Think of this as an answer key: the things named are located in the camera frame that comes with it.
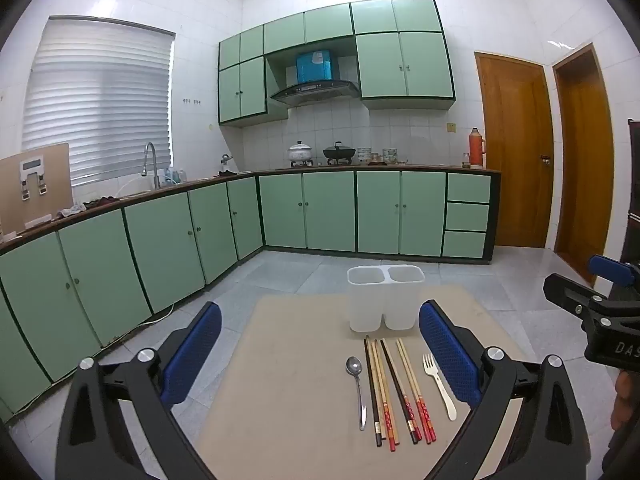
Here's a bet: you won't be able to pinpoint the person's right hand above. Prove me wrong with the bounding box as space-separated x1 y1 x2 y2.
611 369 640 432

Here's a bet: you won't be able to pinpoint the plain wooden chopstick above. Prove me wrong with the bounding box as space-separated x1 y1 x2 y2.
371 342 390 441
374 339 396 443

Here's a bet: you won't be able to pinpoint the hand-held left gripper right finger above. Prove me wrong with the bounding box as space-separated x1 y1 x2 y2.
418 300 593 480

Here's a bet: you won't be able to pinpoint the metal spoon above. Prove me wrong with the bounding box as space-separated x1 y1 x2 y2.
345 356 368 432

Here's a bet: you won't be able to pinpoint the black wok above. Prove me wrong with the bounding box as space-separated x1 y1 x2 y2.
322 141 357 165

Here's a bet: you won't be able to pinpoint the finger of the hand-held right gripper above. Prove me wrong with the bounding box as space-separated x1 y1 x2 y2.
588 254 640 288
543 272 618 322

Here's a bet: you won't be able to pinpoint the wooden door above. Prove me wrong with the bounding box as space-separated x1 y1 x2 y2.
474 51 555 250
551 42 615 286

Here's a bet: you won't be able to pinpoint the green upper kitchen cabinets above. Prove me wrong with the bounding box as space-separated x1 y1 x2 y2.
217 0 457 128

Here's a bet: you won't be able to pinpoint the white plastic fork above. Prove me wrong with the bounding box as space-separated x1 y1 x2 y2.
422 353 458 422

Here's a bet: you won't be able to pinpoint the white window blind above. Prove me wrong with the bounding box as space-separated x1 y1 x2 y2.
21 16 177 188

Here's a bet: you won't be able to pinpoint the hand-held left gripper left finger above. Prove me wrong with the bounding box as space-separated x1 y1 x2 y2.
54 301 223 480

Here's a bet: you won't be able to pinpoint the green lower kitchen cabinets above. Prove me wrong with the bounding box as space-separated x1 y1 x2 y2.
0 167 502 423

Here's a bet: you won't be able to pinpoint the brown cardboard box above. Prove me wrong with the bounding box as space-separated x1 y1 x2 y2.
0 142 75 233

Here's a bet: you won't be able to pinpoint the orange thermos flask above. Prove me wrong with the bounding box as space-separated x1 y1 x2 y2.
468 127 487 169

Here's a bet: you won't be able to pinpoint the metal kitchen faucet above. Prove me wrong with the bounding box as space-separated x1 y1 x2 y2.
141 141 162 191

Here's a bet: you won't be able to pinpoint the dark appliance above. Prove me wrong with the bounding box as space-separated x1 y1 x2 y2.
622 119 640 264

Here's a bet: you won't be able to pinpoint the white two-compartment utensil holder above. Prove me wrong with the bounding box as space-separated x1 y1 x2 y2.
347 265 426 334

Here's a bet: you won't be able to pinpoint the white cooking pot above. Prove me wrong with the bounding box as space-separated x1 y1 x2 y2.
287 141 314 167

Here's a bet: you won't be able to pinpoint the black chopstick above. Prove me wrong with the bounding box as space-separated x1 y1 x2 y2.
364 336 384 448
380 339 420 446

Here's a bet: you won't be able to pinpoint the green kitchen cabinets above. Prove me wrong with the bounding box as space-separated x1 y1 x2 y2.
217 0 457 128
0 167 502 423

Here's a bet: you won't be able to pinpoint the red patterned wooden chopstick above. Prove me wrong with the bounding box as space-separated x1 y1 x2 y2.
376 340 401 452
396 340 431 445
399 338 438 443

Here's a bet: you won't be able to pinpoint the range hood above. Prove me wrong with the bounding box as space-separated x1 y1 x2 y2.
270 49 361 107

